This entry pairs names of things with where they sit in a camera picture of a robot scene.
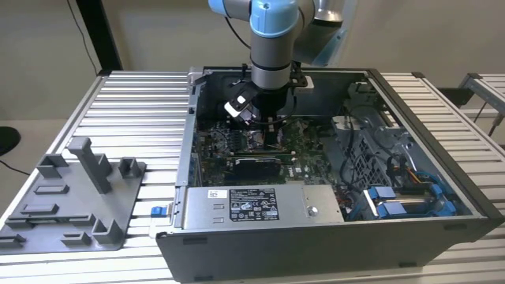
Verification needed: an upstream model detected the black graphics card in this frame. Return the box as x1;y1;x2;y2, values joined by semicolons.
224;156;295;181

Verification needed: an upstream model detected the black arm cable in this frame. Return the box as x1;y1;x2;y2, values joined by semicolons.
223;16;254;50

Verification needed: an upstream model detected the thin black wall cable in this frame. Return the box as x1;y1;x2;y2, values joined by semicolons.
67;0;100;76

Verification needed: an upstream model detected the grey parts rack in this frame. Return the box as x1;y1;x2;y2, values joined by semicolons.
0;136;148;256

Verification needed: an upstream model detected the silver power supply unit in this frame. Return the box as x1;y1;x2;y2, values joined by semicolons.
182;185;346;231

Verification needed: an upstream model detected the black case cable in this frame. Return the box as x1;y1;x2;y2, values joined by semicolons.
338;106;359;190

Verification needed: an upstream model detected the green motherboard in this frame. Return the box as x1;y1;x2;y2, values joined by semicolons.
192;117;343;188

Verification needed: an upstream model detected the black RAM slot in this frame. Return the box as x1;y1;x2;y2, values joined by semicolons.
234;149;296;154
234;152;296;157

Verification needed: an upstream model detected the black open PC case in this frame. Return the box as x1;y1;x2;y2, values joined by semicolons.
156;65;505;283

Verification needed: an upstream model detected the orange yellow wire bundle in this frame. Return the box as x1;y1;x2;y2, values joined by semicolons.
406;168;433;186

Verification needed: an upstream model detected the black upright post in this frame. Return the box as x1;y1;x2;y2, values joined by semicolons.
75;0;123;72

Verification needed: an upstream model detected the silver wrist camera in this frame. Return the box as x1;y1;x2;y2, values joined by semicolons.
224;84;262;127

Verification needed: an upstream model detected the black round seat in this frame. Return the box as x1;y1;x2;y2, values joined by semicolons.
0;126;22;156

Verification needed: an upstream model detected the black floor cable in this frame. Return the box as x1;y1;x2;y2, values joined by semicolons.
0;159;32;176

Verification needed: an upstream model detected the black box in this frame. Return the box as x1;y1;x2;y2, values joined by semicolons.
437;88;475;109

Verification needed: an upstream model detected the grey plastic drive latch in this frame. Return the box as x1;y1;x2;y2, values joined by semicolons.
346;80;379;105

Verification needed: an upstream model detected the CPU socket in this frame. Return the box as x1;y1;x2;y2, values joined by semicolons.
246;129;286;152

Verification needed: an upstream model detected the grey metal drive cage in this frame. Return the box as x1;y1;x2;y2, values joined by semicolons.
319;115;419;190

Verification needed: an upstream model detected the aluminium side table frame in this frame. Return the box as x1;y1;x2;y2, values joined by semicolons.
460;72;505;119

